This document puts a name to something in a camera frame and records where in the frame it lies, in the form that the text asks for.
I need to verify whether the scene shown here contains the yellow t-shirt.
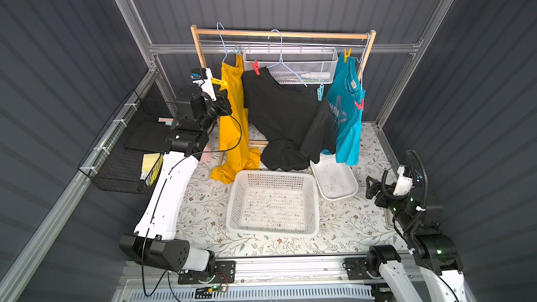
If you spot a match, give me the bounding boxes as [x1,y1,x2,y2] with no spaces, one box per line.
[210,55,261,184]

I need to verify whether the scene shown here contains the blue wire hanger yellow shirt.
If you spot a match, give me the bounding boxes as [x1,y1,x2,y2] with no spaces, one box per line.
[216,21,236,65]

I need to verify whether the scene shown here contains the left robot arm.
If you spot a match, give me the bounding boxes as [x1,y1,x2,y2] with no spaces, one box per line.
[119,85,232,277]

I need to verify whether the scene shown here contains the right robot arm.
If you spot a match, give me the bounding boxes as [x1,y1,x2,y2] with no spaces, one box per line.
[366,149,468,301]

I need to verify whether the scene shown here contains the white plastic tray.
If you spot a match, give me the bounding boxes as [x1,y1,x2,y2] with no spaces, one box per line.
[310,155,359,201]

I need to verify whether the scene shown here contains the red clothespin on black shirt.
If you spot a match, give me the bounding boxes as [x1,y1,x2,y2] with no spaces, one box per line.
[251,61,260,76]

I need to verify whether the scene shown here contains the yellow notepad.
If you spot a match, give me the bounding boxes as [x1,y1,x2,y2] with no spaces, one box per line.
[140,153,164,187]

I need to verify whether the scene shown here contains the wooden clothes rack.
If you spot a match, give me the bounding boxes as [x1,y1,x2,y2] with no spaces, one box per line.
[190,24,377,165]

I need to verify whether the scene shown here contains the black t-shirt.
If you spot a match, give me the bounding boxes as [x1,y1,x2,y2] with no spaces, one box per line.
[242,68,336,171]

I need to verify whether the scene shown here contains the red clothespin on teal shirt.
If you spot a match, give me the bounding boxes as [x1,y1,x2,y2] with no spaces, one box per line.
[355,99,364,110]

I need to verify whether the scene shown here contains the white perforated laundry basket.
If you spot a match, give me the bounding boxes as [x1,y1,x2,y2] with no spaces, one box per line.
[226,171,320,239]

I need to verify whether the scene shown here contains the white tube in mesh basket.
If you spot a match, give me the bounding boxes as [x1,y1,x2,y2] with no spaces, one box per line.
[301,72,333,84]

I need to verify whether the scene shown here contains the teal clothespin on black shirt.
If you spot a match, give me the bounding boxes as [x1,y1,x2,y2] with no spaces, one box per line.
[317,84,324,102]

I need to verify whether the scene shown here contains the teal t-shirt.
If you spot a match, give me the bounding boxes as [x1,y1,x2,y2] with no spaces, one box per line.
[325,55,366,166]

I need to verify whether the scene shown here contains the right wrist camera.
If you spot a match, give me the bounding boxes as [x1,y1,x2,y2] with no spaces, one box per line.
[393,165,413,197]

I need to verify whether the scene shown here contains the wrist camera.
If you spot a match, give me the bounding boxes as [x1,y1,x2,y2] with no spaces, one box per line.
[393,165,413,197]
[190,68,216,102]

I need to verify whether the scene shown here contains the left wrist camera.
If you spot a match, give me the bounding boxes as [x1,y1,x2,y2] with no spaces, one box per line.
[190,68,216,102]

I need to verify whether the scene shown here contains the black notebook in wall basket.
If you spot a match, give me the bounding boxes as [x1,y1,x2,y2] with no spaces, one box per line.
[124,122,171,153]

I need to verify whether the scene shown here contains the blue wire hanger black shirt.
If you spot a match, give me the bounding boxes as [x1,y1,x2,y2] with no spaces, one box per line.
[266,28,309,88]

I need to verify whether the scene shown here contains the white wire mesh basket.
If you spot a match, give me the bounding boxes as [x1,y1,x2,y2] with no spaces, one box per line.
[242,45,338,85]

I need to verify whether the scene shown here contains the black wire wall basket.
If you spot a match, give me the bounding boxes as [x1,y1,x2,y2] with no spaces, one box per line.
[78,88,177,195]

